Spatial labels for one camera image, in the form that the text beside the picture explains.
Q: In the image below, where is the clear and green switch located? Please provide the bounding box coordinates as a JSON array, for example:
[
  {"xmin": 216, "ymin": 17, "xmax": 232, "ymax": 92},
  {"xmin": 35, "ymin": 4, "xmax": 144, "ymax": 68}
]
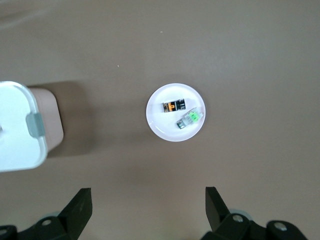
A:
[{"xmin": 175, "ymin": 107, "xmax": 204, "ymax": 131}]

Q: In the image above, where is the black and orange switch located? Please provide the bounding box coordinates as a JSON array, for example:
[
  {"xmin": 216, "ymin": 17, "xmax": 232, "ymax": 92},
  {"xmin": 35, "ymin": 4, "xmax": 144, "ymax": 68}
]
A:
[{"xmin": 161, "ymin": 98, "xmax": 188, "ymax": 114}]

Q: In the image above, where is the brown table mat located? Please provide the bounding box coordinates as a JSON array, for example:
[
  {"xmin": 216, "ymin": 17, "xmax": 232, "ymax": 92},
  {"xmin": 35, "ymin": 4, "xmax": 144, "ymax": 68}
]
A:
[{"xmin": 0, "ymin": 0, "xmax": 320, "ymax": 240}]

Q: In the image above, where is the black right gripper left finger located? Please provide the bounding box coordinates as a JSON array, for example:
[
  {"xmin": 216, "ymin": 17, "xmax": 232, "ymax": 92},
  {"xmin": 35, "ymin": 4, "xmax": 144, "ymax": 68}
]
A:
[{"xmin": 0, "ymin": 187, "xmax": 94, "ymax": 240}]

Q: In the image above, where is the pink box with white lid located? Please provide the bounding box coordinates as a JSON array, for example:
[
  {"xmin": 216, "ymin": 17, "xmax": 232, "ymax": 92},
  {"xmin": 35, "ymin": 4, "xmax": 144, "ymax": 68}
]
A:
[{"xmin": 0, "ymin": 80, "xmax": 65, "ymax": 173}]

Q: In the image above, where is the pale pink round plate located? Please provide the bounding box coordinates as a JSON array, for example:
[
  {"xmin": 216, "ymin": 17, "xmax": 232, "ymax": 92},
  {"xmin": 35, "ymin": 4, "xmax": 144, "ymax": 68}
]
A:
[{"xmin": 145, "ymin": 83, "xmax": 208, "ymax": 143}]

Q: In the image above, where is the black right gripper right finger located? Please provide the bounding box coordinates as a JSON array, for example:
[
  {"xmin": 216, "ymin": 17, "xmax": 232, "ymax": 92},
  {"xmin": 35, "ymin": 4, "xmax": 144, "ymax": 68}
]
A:
[{"xmin": 199, "ymin": 186, "xmax": 308, "ymax": 240}]

